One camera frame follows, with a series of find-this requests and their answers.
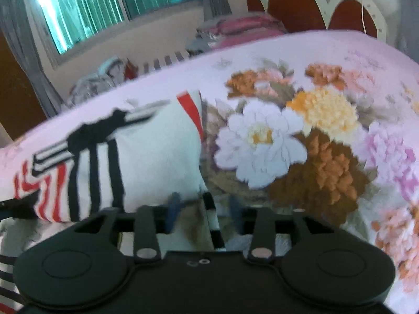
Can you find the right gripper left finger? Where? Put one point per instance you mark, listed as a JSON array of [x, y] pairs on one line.
[[151, 221]]

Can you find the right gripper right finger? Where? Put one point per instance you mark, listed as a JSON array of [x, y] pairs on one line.
[[258, 222]]

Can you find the striped knit sweater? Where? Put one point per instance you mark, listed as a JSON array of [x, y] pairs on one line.
[[93, 180]]

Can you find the crumpled grey clothes pile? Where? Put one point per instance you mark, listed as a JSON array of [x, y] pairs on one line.
[[109, 75]]

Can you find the stack of folded pink clothes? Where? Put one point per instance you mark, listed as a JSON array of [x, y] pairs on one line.
[[234, 30]]

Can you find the brown wooden door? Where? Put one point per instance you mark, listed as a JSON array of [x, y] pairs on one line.
[[20, 109]]

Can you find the pink floral bedsheet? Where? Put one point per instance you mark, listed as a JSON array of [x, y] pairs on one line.
[[322, 128]]

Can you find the left grey curtain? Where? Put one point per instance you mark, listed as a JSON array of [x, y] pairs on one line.
[[17, 30]]

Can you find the grey white striped pillow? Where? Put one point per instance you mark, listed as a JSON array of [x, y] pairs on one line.
[[157, 64]]

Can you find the window with green blinds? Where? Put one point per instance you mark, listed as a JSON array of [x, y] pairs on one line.
[[68, 28]]

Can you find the red white headboard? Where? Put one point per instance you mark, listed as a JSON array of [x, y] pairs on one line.
[[330, 15]]

